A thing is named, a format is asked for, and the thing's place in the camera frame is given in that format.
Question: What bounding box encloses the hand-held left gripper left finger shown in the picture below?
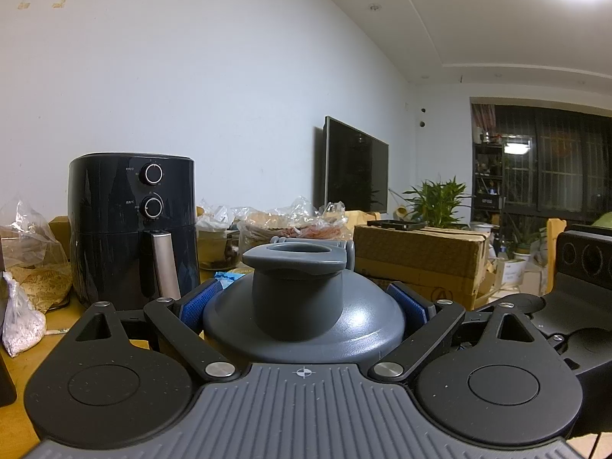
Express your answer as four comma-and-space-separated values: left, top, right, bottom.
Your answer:
73, 280, 242, 384

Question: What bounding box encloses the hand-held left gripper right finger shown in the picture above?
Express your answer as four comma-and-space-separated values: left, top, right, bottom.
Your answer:
367, 282, 537, 384

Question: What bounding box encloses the clear shaker bottle grey lid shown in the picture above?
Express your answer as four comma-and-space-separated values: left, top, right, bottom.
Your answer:
202, 236, 408, 364

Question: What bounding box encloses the wooden chair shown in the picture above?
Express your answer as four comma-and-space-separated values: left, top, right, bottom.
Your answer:
547, 218, 567, 255

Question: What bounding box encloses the brown cardboard box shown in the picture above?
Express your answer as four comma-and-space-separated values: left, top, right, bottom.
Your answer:
353, 222, 491, 311

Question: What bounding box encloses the olive plastic bag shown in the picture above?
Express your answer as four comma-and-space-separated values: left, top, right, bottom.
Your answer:
196, 201, 240, 271

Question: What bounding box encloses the small plant in white pot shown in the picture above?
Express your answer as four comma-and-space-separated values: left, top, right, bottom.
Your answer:
497, 227, 534, 279

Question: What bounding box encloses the barred window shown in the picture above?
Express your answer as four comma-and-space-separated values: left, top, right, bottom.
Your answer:
471, 103, 612, 212

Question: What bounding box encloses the green potted plant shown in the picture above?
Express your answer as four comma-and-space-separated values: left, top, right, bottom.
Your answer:
404, 177, 474, 229

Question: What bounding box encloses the clear bag of paper plates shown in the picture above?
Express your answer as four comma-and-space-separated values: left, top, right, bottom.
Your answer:
236, 196, 347, 254

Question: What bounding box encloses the black air fryer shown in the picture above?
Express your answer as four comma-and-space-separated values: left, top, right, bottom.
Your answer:
68, 152, 202, 311

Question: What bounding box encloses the black flat television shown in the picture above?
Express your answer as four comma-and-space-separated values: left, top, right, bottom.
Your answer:
316, 116, 389, 213

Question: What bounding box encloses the clear bag with brown paper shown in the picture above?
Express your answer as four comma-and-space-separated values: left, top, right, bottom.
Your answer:
0, 198, 73, 309

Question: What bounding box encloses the bag of white granules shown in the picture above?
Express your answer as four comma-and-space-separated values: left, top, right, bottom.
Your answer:
1, 270, 47, 358

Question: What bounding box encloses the black flat frame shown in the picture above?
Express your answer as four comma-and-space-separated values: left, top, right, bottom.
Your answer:
367, 218, 426, 231

